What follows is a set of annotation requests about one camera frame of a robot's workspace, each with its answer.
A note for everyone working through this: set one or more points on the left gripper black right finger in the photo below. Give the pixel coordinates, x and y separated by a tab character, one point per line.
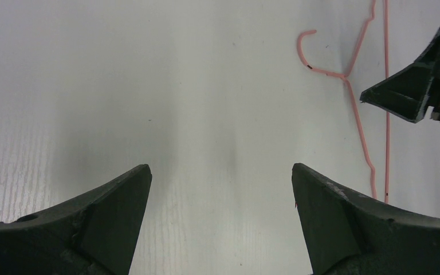
347	232

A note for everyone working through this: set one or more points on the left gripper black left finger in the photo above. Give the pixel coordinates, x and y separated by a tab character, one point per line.
93	233

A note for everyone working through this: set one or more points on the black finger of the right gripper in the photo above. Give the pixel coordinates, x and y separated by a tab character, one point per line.
408	93

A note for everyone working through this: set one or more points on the pink wire hanger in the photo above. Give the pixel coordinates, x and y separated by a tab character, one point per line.
344	77

